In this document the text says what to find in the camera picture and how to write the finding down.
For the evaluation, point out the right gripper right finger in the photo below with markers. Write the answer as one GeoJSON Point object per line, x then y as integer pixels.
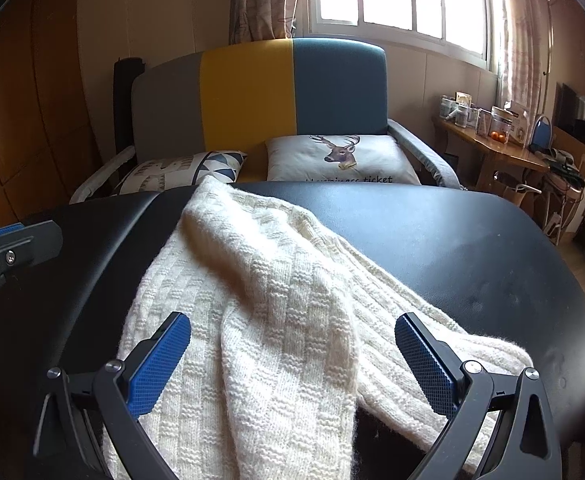
{"type": "Point", "coordinates": [460, 391]}

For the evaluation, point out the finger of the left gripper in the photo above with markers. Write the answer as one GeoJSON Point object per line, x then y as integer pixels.
{"type": "Point", "coordinates": [22, 245]}

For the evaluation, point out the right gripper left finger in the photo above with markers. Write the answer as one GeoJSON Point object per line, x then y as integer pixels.
{"type": "Point", "coordinates": [127, 389]}

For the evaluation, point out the cream knitted sweater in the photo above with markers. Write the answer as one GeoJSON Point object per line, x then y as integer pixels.
{"type": "Point", "coordinates": [292, 334]}

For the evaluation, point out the blue triangle pattern pillow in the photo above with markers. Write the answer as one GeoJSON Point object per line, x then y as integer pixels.
{"type": "Point", "coordinates": [158, 175]}

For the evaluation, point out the wooden side desk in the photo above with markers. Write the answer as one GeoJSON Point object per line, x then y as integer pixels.
{"type": "Point", "coordinates": [493, 152]}

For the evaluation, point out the deer print pillow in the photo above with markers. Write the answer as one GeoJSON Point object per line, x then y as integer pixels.
{"type": "Point", "coordinates": [372, 158]}

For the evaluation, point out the blue bag on desk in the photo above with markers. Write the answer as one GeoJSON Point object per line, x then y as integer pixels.
{"type": "Point", "coordinates": [542, 135]}

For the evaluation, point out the glass jar with oranges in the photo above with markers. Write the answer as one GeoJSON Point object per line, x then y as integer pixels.
{"type": "Point", "coordinates": [501, 124]}

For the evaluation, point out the grey yellow blue sofa chair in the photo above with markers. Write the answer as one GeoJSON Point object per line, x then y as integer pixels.
{"type": "Point", "coordinates": [238, 97]}

